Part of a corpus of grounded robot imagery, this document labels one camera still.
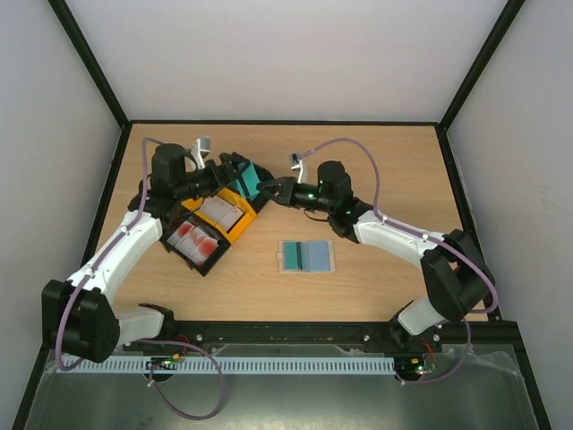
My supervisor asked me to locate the teal credit card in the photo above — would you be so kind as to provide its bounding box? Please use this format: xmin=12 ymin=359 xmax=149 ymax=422
xmin=229 ymin=162 xmax=260 ymax=200
xmin=282 ymin=241 xmax=308 ymax=271

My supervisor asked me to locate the black bin with red cards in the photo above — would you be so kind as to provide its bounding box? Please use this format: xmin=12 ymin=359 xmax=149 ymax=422
xmin=160 ymin=212 xmax=230 ymax=277

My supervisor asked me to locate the black bin with teal cards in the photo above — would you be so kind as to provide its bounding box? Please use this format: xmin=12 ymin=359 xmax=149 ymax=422
xmin=227 ymin=159 xmax=274 ymax=213

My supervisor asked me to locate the red patterned card stack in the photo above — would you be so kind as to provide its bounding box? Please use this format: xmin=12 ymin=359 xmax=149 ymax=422
xmin=167 ymin=221 xmax=218 ymax=266

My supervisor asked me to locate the beige card holder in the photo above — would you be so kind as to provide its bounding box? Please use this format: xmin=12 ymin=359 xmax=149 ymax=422
xmin=277 ymin=240 xmax=336 ymax=274

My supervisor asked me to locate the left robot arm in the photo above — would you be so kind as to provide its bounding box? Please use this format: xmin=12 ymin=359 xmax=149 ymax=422
xmin=41 ymin=137 xmax=251 ymax=372

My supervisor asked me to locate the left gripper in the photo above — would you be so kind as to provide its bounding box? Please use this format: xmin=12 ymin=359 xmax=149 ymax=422
xmin=175 ymin=153 xmax=250 ymax=202

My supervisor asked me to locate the yellow card bin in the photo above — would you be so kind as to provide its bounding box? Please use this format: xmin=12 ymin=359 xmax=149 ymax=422
xmin=183 ymin=188 xmax=257 ymax=245

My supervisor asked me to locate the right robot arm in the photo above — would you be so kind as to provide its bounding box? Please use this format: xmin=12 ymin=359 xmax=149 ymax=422
xmin=257 ymin=161 xmax=495 ymax=351

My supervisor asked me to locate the black aluminium frame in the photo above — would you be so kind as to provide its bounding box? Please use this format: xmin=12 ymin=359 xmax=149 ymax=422
xmin=11 ymin=0 xmax=554 ymax=430

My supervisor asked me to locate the light blue slotted cable duct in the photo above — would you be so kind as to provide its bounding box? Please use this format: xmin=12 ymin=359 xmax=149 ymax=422
xmin=73 ymin=356 xmax=395 ymax=375

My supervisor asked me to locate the white card stack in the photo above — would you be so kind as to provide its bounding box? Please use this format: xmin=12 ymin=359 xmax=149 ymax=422
xmin=198 ymin=196 xmax=244 ymax=232

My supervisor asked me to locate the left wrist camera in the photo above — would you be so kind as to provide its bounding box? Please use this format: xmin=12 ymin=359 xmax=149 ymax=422
xmin=191 ymin=135 xmax=210 ymax=170

